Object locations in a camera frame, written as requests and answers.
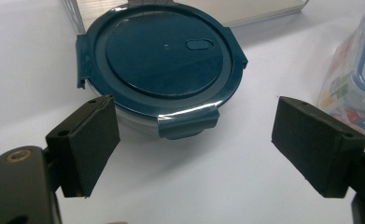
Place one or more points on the clear rectangular container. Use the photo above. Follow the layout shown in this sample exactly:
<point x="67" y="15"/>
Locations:
<point x="357" y="77"/>

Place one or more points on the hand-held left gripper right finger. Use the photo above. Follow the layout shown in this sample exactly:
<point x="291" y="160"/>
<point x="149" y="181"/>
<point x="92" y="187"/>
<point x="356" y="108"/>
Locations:
<point x="314" y="143"/>

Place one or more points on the dark round container lid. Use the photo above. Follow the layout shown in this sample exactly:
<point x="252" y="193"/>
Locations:
<point x="164" y="56"/>

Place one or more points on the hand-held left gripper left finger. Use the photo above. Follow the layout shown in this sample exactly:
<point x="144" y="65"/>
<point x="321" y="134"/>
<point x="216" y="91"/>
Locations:
<point x="87" y="146"/>

